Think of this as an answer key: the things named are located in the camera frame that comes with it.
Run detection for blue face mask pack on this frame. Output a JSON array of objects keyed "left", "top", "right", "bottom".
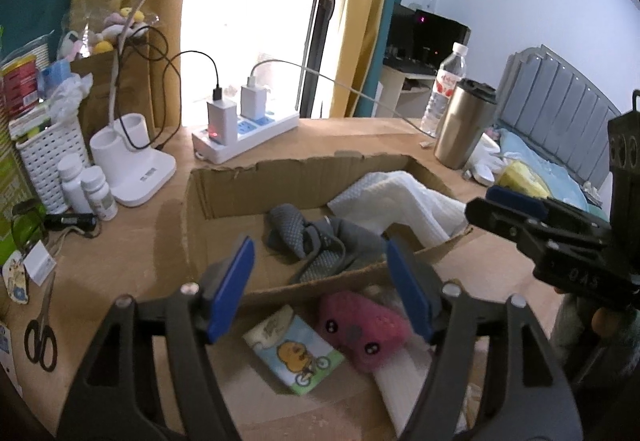
[{"left": 39, "top": 59, "right": 72, "bottom": 98}]

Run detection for white charger plug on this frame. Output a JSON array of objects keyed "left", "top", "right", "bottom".
[{"left": 239, "top": 83, "right": 266, "bottom": 120}]

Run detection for bag of small plush toys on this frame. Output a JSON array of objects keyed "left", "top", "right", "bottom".
[{"left": 56, "top": 0, "right": 161, "bottom": 60}]

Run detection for black monitor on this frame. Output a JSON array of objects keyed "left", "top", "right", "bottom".
[{"left": 385, "top": 3, "right": 472, "bottom": 68}]

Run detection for white waffle towel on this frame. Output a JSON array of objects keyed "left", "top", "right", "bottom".
[{"left": 327, "top": 170, "right": 468, "bottom": 249}]

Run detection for white cable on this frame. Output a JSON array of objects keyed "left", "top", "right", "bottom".
[{"left": 246, "top": 60, "right": 438, "bottom": 138}]

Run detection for clear water bottle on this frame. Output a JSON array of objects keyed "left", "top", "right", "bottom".
[{"left": 420, "top": 42, "right": 469, "bottom": 138}]

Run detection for brown paper bag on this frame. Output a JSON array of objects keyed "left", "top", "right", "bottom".
[{"left": 70, "top": 38, "right": 168, "bottom": 156}]

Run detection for black scissors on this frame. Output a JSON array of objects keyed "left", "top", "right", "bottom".
[{"left": 23, "top": 270, "right": 59, "bottom": 373}]

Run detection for cartoon print tissue packet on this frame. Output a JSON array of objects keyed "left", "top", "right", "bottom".
[{"left": 242, "top": 305, "right": 346, "bottom": 396}]

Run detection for small white paper box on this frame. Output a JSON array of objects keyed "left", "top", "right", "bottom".
[{"left": 24, "top": 242, "right": 57, "bottom": 283}]

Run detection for white plastic basket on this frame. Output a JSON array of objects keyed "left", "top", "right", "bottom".
[{"left": 16, "top": 112, "right": 91, "bottom": 214}]

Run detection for cardboard box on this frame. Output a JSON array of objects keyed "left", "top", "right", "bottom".
[{"left": 184, "top": 151, "right": 475, "bottom": 309}]

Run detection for pink plush toy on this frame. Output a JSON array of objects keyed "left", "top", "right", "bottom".
[{"left": 318, "top": 291, "right": 412, "bottom": 374}]

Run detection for cartoon sticker card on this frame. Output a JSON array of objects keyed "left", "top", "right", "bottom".
[{"left": 1, "top": 248, "right": 32, "bottom": 306}]

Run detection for white side cabinet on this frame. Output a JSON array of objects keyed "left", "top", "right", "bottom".
[{"left": 376, "top": 61, "right": 437, "bottom": 120}]

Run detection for white desk lamp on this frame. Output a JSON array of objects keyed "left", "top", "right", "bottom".
[{"left": 89, "top": 0, "right": 260, "bottom": 208}]

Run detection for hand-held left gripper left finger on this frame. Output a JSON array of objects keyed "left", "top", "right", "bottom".
[{"left": 57, "top": 235, "right": 256, "bottom": 441}]

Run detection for grey knitted cloth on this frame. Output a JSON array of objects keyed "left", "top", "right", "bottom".
[{"left": 265, "top": 203, "right": 396, "bottom": 286}]

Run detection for white paper roll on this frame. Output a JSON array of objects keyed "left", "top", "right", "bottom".
[{"left": 374, "top": 345, "right": 437, "bottom": 437}]

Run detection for yellow packet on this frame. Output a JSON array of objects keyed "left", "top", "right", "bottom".
[{"left": 496, "top": 159, "right": 552, "bottom": 198}]

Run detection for grey bed headboard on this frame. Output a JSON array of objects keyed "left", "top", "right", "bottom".
[{"left": 494, "top": 45, "right": 623, "bottom": 189}]

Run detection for green glasses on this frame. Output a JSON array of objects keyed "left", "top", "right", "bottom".
[{"left": 9, "top": 200, "right": 50, "bottom": 253}]

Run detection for steel tumbler with black lid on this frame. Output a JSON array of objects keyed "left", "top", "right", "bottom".
[{"left": 433, "top": 78, "right": 498, "bottom": 170}]

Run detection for white power strip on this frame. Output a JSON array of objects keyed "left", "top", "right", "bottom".
[{"left": 192, "top": 112, "right": 301, "bottom": 166}]

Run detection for crumpled white plastic bag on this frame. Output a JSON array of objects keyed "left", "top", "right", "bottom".
[{"left": 47, "top": 72, "right": 95, "bottom": 120}]

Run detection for white pill bottle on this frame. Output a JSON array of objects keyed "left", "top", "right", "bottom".
[
  {"left": 57, "top": 153, "right": 94, "bottom": 214},
  {"left": 80, "top": 167, "right": 119, "bottom": 222}
]

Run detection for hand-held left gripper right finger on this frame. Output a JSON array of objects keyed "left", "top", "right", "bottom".
[{"left": 385, "top": 236, "right": 585, "bottom": 441}]

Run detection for green carton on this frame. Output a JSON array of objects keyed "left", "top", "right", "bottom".
[{"left": 0, "top": 120, "right": 32, "bottom": 272}]

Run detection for black cable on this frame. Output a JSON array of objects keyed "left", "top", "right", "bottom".
[{"left": 112, "top": 23, "right": 224, "bottom": 152}]

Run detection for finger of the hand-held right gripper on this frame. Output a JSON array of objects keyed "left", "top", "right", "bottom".
[
  {"left": 485, "top": 185, "right": 614, "bottom": 242},
  {"left": 464, "top": 197, "right": 557, "bottom": 268}
]

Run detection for black flashlight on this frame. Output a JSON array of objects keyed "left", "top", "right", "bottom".
[{"left": 44, "top": 212, "right": 99, "bottom": 235}]

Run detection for white charger with red light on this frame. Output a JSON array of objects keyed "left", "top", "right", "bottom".
[{"left": 206, "top": 98, "right": 239, "bottom": 146}]

